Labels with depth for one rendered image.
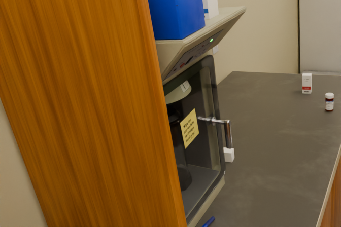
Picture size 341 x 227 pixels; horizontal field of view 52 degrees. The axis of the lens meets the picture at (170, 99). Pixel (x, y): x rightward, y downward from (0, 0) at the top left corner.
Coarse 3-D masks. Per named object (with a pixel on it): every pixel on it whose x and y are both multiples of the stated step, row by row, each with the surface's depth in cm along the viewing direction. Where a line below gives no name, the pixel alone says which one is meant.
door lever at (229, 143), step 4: (212, 120) 99; (216, 120) 99; (220, 120) 99; (228, 120) 97; (212, 124) 99; (224, 124) 97; (228, 124) 97; (224, 128) 98; (228, 128) 97; (228, 132) 98; (228, 136) 98; (228, 140) 99; (228, 144) 100; (228, 148) 100
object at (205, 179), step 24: (192, 72) 87; (168, 96) 79; (192, 96) 88; (216, 96) 100; (168, 120) 80; (192, 144) 91; (216, 144) 103; (192, 168) 92; (216, 168) 105; (192, 192) 93; (192, 216) 94
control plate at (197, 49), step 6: (222, 30) 82; (216, 36) 82; (204, 42) 75; (210, 42) 81; (192, 48) 70; (198, 48) 75; (204, 48) 82; (186, 54) 70; (192, 54) 76; (198, 54) 82; (180, 60) 70; (186, 60) 76; (192, 60) 82; (174, 66) 70; (174, 72) 76
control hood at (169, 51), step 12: (228, 12) 82; (240, 12) 84; (216, 24) 73; (228, 24) 83; (192, 36) 66; (204, 36) 71; (156, 48) 66; (168, 48) 65; (180, 48) 64; (168, 60) 66; (168, 72) 71
